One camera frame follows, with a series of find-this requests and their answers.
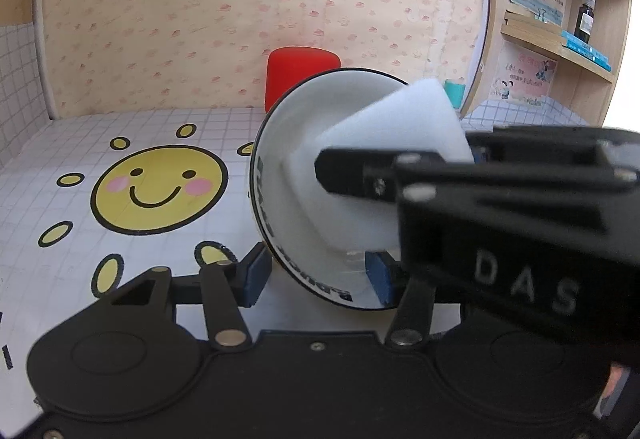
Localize yellow bowl white inside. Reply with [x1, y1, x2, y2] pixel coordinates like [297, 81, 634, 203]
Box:
[248, 68, 416, 311]

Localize wooden wall shelf unit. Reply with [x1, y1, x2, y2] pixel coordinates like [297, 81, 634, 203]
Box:
[487, 0, 640, 130]

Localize white corner trim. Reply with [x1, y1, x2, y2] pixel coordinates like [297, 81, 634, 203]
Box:
[31, 0, 57, 120]

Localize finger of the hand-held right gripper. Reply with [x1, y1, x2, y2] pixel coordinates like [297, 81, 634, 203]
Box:
[315, 146, 501, 221]
[464, 126, 601, 166]

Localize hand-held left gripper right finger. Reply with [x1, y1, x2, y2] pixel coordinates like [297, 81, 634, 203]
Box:
[364, 250, 438, 349]

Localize dark dropper bottle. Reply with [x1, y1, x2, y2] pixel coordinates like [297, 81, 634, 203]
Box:
[574, 0, 596, 44]

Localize red cylindrical speaker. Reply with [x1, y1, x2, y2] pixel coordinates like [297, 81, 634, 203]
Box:
[265, 46, 342, 114]

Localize person's right hand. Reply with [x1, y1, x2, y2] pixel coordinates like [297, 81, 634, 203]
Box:
[602, 363, 628, 417]

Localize white sponge block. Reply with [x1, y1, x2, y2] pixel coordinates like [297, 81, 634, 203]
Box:
[281, 78, 475, 252]

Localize blue book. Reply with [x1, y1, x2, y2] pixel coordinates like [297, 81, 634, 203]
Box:
[561, 30, 608, 60]
[564, 39, 613, 70]

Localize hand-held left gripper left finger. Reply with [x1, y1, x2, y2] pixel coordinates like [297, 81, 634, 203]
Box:
[110, 241, 272, 351]

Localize pink cartoon wall poster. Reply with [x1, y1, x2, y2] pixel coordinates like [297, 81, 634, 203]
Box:
[492, 44, 558, 107]

